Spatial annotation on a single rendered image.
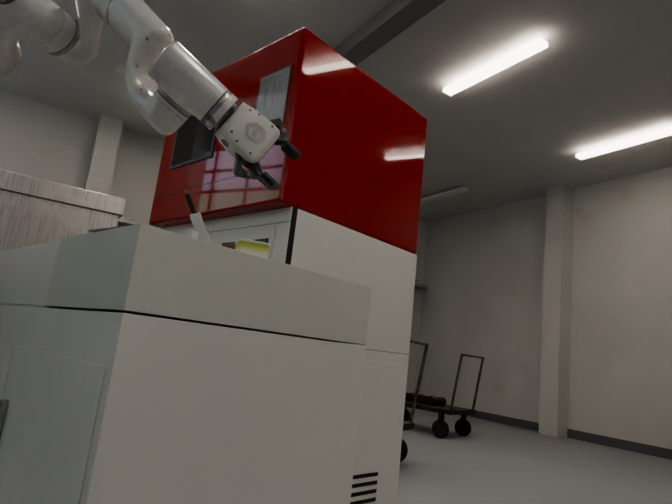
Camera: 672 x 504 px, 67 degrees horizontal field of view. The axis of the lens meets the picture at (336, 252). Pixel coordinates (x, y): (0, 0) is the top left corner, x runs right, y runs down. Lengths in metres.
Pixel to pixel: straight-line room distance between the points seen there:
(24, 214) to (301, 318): 3.79
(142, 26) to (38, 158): 7.21
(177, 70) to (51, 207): 3.76
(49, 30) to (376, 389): 1.44
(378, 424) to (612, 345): 6.48
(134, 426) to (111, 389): 0.08
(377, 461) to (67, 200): 3.52
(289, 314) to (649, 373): 7.10
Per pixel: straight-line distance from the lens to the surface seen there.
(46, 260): 1.28
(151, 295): 0.91
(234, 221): 1.80
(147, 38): 1.16
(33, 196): 4.75
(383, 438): 1.97
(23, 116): 8.49
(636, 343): 8.04
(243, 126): 1.05
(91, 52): 1.42
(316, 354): 1.16
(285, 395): 1.11
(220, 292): 0.99
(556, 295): 8.42
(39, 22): 1.37
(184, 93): 1.05
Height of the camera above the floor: 0.79
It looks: 11 degrees up
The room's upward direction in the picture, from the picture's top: 7 degrees clockwise
